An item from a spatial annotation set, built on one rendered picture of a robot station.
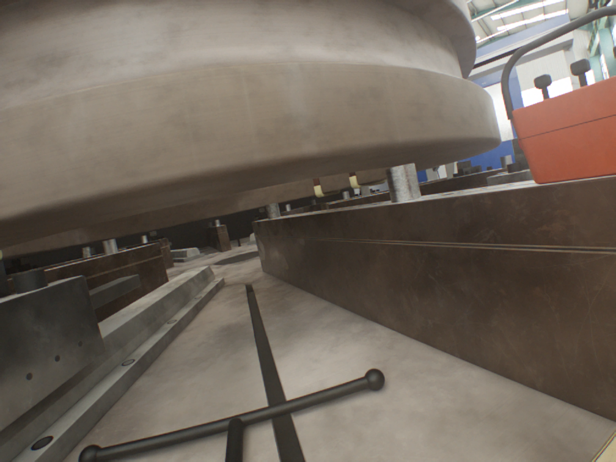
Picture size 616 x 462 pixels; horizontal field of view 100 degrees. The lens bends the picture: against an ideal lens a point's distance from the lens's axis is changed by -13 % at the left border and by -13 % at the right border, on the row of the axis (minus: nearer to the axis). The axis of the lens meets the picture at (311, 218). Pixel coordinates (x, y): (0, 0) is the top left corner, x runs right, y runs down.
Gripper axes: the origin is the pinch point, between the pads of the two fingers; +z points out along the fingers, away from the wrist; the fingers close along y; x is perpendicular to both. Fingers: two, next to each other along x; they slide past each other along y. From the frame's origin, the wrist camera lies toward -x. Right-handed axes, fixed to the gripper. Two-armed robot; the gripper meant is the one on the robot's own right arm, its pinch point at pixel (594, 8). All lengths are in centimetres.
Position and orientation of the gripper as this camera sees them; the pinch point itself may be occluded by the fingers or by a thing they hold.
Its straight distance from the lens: 156.3
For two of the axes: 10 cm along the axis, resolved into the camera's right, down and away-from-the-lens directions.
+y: -8.3, 2.1, -5.2
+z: -0.8, 8.8, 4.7
